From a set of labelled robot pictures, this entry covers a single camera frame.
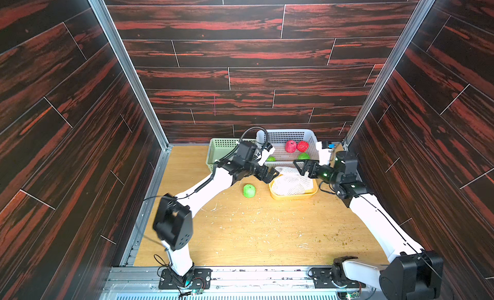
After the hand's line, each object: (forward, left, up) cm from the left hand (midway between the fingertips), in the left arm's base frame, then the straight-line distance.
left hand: (271, 167), depth 83 cm
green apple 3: (-2, +10, -16) cm, 19 cm away
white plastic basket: (+29, -6, -9) cm, 31 cm away
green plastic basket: (+29, +29, -18) cm, 45 cm away
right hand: (+1, -14, +4) cm, 14 cm away
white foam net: (+2, -11, -13) cm, 17 cm away
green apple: (+20, -20, -14) cm, 32 cm away
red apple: (+28, -21, -14) cm, 38 cm away
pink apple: (+28, -14, -15) cm, 35 cm away
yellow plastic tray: (-4, -15, -18) cm, 24 cm away
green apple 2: (+17, -2, -14) cm, 22 cm away
